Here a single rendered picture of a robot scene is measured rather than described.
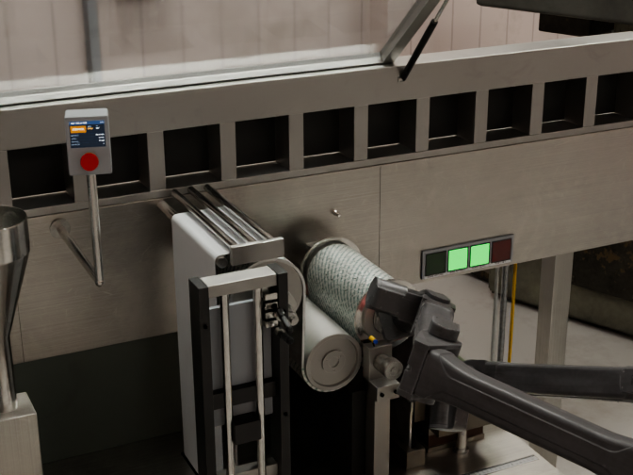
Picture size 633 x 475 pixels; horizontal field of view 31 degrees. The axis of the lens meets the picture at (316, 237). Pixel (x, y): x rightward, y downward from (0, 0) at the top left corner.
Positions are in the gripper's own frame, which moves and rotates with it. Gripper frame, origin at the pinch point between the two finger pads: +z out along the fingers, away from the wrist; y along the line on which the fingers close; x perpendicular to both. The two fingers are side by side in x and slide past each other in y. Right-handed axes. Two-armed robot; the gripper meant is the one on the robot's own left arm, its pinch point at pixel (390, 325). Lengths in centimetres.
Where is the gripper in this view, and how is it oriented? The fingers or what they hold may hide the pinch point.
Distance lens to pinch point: 217.4
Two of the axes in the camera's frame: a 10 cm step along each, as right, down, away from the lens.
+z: -2.7, 2.6, 9.3
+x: -2.7, -9.5, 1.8
